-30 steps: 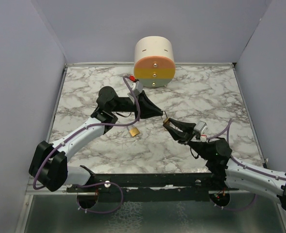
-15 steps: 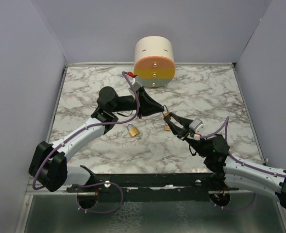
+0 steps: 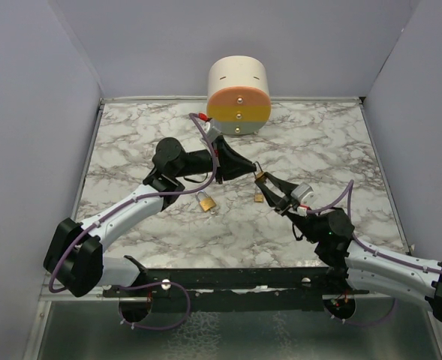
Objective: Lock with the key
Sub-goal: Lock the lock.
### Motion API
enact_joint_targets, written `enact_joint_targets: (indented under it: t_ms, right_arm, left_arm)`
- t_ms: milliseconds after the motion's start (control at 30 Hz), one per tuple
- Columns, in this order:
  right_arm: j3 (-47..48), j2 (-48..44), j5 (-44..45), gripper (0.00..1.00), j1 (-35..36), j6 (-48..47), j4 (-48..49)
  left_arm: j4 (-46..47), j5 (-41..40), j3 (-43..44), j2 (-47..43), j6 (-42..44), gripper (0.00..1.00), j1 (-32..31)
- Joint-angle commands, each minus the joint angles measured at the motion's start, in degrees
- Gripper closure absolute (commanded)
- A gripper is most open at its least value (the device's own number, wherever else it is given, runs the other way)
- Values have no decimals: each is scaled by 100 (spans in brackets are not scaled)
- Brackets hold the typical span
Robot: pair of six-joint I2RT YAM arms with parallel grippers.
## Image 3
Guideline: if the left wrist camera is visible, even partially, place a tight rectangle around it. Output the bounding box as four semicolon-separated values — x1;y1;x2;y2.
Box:
199;113;222;143

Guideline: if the small brass padlock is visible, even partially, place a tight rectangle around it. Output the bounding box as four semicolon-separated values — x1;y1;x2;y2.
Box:
254;187;264;203
254;161;266;183

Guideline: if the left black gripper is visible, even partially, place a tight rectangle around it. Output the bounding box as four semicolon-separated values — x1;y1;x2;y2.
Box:
174;136;258;185

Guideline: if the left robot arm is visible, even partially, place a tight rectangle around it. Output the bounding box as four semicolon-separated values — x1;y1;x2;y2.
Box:
43;136;256;297

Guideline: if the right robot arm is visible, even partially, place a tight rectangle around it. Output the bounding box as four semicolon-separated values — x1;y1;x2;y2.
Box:
254;172;442;323

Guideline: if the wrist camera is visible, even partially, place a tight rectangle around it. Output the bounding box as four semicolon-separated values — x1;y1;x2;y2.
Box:
199;113;222;143
290;183;315;215

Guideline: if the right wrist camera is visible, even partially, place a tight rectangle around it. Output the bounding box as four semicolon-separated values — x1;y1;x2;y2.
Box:
290;183;315;215

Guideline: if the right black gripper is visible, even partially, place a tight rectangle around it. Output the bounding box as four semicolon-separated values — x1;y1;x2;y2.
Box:
259;172;321;244

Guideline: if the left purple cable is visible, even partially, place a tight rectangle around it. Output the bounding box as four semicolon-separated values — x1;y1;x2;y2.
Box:
48;112;221;331

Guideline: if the large brass padlock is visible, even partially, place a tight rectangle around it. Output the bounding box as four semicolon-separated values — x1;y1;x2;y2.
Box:
195;190;217;212

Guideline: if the round three-drawer storage box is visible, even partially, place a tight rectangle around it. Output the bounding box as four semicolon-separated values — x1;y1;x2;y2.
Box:
206;55;272;136

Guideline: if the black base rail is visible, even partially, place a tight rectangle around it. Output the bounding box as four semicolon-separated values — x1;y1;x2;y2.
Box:
103;267;367;313

